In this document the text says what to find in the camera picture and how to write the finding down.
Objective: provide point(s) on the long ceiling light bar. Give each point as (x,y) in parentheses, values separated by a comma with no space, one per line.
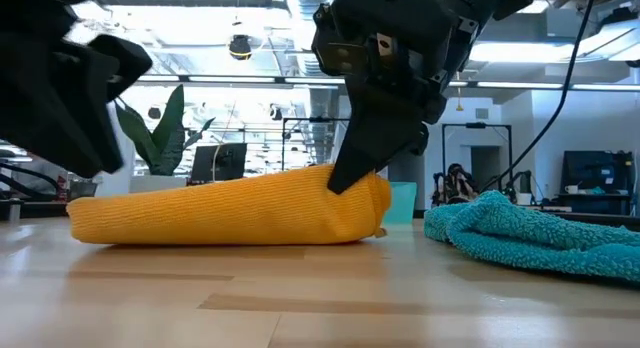
(240,79)

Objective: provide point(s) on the black aluminium table frame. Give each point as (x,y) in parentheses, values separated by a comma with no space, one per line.
(40,210)

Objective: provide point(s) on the green snake plant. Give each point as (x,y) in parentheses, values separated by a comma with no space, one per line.
(170,133)

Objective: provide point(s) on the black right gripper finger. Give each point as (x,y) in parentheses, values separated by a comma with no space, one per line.
(420,140)
(375,133)

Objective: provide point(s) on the wall air vent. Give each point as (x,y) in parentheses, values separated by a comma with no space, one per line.
(481,113)

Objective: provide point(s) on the yellow hanging pendant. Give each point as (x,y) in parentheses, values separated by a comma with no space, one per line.
(459,107)

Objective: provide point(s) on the white paper cup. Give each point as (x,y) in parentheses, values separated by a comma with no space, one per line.
(524,198)

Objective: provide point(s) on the teal translucent plastic basket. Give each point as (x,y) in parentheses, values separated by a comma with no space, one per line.
(402,203)

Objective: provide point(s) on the white building column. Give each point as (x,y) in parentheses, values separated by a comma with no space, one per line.
(131,168)

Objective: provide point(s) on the silver spiral ceiling duct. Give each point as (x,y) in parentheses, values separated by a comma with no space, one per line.
(300,38)

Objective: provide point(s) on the dark monitor with stickers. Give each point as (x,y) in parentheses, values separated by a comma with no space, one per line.
(595,170)

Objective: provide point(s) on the black metal rig frame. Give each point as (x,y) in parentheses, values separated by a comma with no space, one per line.
(475,125)
(310,119)

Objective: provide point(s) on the person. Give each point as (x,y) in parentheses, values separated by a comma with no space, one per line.
(456,180)

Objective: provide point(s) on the black computer monitor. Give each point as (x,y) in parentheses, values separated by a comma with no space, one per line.
(220,163)

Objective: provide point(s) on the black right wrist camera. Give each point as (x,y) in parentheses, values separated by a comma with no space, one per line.
(345,58)

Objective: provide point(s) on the dark office desk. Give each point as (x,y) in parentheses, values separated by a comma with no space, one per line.
(595,203)

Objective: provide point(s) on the white round plant pot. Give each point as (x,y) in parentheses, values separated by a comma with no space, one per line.
(157,183)

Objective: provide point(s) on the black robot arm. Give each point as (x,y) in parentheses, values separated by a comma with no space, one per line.
(438,188)
(522,180)

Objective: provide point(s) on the red storage rack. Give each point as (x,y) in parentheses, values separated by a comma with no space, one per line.
(62,188)

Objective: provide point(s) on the teal microfiber towel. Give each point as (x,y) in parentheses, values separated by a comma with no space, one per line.
(525,233)

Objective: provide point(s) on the orange microfiber towel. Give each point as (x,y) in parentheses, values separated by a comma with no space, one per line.
(225,213)

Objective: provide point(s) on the white mug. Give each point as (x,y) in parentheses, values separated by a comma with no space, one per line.
(571,189)

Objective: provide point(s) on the grey storage bin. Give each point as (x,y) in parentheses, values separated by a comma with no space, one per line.
(82,190)

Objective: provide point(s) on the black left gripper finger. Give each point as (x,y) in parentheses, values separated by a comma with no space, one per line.
(125,63)
(55,103)

